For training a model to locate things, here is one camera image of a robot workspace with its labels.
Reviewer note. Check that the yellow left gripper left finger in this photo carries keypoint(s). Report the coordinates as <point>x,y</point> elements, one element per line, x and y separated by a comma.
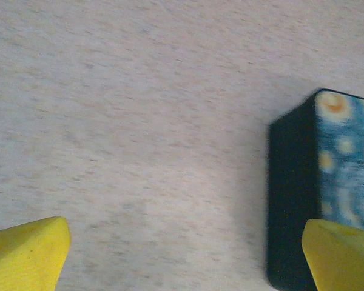
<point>24,254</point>

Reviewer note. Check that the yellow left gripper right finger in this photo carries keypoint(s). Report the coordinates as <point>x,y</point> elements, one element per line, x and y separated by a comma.
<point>342,257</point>

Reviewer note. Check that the dark starry print lock box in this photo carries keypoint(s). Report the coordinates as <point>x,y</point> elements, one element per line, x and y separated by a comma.
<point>291,182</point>

